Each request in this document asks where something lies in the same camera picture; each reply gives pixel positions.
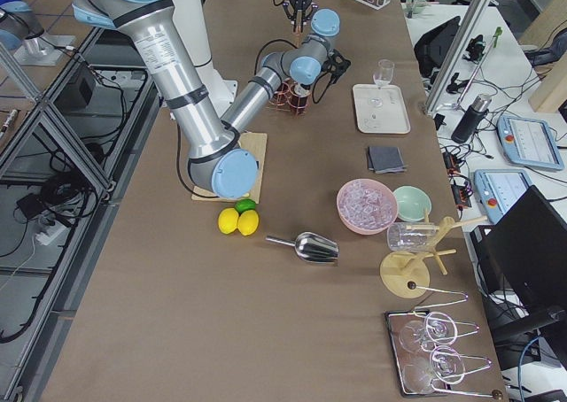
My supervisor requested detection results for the copper wire bottle basket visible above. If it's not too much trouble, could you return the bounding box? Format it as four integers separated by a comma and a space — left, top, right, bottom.
268, 77, 312, 116

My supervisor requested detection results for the tea bottle front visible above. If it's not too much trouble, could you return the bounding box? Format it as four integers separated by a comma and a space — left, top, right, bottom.
289, 83, 311, 114

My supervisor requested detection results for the clear wine glass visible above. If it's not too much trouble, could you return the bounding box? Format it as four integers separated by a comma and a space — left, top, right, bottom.
369, 59, 395, 107

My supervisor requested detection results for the cream rabbit serving tray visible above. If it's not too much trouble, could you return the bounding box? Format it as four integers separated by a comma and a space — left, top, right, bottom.
353, 84, 411, 135

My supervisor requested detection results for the black equipment case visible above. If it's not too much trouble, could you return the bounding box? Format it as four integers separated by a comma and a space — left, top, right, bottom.
414, 16, 461, 77

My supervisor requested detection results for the wooden cutting board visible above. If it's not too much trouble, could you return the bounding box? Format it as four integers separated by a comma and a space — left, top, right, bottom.
191, 132, 268, 202

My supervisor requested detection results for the folded grey cloth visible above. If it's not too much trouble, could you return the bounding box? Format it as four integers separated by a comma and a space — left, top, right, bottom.
367, 146, 406, 174

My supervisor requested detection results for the black thermos bottle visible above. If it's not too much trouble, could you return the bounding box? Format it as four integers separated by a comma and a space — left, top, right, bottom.
451, 94, 492, 143

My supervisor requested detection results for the green lime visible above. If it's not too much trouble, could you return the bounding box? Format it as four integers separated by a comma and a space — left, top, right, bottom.
234, 198, 256, 214

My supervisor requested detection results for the pink bowl with ice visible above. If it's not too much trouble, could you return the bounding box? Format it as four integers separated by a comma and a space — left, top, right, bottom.
336, 179, 398, 236

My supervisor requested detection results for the yellow lemon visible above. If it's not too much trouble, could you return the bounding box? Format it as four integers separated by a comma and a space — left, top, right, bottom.
217, 207, 239, 235
237, 210, 260, 236

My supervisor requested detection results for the mint green bowl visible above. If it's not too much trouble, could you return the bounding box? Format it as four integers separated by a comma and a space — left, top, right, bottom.
393, 186, 432, 222

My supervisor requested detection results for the steel ice scoop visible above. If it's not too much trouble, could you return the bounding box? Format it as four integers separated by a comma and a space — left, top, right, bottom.
265, 232, 339, 266

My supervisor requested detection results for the glass jar on stand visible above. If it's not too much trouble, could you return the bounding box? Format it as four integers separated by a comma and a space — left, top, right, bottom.
386, 222, 437, 251

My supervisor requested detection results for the blue teach pendant far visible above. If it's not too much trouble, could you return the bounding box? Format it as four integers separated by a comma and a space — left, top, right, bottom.
497, 115, 564, 171

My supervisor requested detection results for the blue teach pendant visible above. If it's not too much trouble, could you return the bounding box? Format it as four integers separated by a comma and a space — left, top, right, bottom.
473, 169, 532, 225
497, 115, 564, 171

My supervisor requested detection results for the blue teach pendant near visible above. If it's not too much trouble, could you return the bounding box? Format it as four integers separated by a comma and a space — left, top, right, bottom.
473, 169, 532, 225

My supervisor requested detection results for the wooden cup tree stand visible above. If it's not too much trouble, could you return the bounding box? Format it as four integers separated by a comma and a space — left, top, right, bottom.
379, 213, 487, 298

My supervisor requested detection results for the black monitor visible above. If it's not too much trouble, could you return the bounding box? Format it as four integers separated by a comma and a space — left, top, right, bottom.
470, 186, 566, 313

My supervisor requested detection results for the hanging wine glass upper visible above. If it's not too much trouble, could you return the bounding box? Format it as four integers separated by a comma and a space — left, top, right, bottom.
398, 312, 479, 353

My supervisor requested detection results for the hanging wine glass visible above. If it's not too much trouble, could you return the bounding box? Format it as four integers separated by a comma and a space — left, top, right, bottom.
398, 312, 479, 353
401, 345, 493, 398

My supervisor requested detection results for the black glass holder tray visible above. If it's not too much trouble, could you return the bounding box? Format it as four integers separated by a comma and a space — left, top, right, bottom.
384, 310, 503, 400

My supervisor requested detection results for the hanging wine glass lower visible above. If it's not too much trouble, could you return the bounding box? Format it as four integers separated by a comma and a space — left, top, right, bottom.
401, 345, 493, 398

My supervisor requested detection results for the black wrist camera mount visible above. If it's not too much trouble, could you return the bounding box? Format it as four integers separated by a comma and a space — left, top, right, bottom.
322, 50, 352, 85

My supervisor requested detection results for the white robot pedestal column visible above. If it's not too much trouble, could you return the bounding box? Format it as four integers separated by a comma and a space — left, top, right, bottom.
173, 0, 237, 117

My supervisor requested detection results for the aluminium frame post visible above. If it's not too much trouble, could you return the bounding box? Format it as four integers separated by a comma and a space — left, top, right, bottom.
423, 0, 490, 117

